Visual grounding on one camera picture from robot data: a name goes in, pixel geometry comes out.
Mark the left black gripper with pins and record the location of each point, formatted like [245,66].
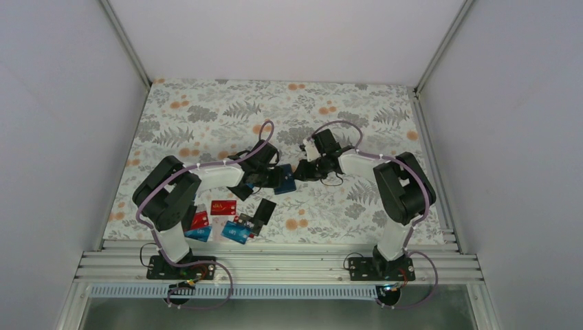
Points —
[276,181]

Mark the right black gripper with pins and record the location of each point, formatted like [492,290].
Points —
[304,172]

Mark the blue leather card holder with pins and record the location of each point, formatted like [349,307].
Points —
[288,184]

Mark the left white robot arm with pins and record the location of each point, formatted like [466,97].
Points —
[165,198]

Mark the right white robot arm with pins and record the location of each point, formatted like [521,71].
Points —
[404,189]

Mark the black card upper left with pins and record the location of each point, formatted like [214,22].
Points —
[242,190]

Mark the small black card top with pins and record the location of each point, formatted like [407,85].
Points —
[264,211]

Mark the black vip card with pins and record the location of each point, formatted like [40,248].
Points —
[253,225]

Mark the red card upper left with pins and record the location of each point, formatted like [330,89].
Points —
[223,207]

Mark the red card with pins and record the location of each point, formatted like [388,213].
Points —
[199,220]
[223,207]

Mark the blue card centre pile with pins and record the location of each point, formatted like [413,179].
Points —
[236,232]

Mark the red card lower left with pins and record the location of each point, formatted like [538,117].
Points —
[199,220]

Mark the blue card front left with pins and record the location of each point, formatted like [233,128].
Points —
[199,234]

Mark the floral patterned table mat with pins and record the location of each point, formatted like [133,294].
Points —
[208,120]

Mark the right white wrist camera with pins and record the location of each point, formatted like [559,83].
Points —
[310,149]

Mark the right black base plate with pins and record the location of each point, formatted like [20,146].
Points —
[377,269]

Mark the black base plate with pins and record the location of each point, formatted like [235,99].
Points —
[159,269]
[377,269]

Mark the grey slotted cable duct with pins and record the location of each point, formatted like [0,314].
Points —
[238,291]

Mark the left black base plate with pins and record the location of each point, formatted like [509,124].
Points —
[159,269]

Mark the aluminium rail frame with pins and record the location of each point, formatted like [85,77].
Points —
[276,263]

